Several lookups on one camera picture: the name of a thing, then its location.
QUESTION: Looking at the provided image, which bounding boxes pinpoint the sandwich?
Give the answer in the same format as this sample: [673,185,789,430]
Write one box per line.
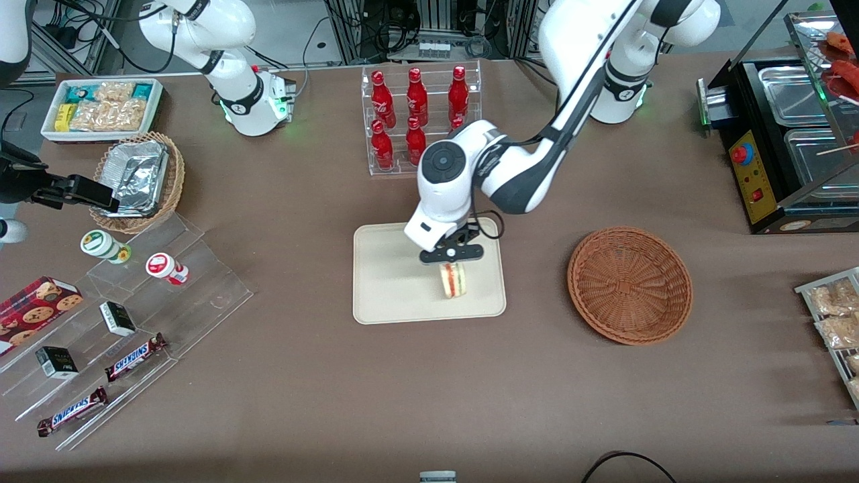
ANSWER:
[438,262,469,301]

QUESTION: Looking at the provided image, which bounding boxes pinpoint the cream plastic tray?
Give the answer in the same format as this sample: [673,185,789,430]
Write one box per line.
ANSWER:
[353,218,507,325]

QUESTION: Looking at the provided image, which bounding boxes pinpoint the black food warmer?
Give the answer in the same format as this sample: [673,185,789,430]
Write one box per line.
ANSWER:
[697,9,859,235]

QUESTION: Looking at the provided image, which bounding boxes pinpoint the green sunflower lidded cup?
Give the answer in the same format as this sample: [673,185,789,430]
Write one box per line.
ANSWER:
[80,229,132,265]

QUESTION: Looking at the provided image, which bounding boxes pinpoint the clear rice cracker pack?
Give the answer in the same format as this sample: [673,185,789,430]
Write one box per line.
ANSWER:
[70,100,139,133]
[95,81,136,103]

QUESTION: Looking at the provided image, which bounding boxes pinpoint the brown wicker basket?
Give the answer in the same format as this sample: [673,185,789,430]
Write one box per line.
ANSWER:
[567,226,694,347]

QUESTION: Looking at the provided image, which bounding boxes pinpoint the small black box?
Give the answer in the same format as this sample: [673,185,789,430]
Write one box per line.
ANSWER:
[35,345,80,380]
[99,301,138,337]

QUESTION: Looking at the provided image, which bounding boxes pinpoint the white snack tray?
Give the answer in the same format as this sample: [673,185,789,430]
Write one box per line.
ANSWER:
[40,78,164,144]

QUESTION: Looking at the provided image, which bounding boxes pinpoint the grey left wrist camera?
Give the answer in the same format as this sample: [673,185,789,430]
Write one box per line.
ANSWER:
[403,200,464,253]

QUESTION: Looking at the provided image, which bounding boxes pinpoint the red tartan cookie box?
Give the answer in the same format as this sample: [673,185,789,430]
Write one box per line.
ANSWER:
[0,276,85,357]

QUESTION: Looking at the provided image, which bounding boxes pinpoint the light wicker basket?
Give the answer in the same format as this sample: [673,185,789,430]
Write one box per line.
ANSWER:
[89,131,186,235]

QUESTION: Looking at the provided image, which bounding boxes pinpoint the Snickers chocolate bar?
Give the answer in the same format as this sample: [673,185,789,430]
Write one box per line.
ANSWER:
[36,386,109,438]
[103,333,168,384]

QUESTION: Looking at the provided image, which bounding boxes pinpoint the tray of packaged snacks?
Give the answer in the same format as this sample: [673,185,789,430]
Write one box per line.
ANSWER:
[795,266,859,412]

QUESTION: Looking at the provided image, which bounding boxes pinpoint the steel food pan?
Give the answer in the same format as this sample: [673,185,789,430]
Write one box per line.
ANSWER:
[783,127,859,204]
[758,65,833,127]

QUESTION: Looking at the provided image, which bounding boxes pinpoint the clear acrylic stepped stand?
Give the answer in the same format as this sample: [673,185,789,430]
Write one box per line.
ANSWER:
[0,211,255,452]

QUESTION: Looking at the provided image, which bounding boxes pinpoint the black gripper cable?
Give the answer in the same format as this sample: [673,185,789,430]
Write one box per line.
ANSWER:
[468,209,505,241]

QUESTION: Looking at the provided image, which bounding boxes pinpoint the red lidded yogurt cup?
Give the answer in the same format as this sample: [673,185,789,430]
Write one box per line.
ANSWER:
[145,252,190,286]

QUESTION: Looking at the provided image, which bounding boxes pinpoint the white power strip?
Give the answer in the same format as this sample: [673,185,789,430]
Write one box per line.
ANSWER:
[405,38,471,60]

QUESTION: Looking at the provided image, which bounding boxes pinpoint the stacked aluminium foil trays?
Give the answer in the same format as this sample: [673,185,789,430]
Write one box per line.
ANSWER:
[100,139,169,217]

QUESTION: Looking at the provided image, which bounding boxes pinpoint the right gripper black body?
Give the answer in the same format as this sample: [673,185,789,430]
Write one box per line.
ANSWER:
[0,152,69,206]

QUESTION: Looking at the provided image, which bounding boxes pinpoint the clear acrylic bottle rack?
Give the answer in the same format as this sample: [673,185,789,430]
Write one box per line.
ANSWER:
[360,60,483,177]

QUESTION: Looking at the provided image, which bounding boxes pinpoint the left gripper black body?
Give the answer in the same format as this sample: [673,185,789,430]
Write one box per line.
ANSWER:
[419,223,485,266]

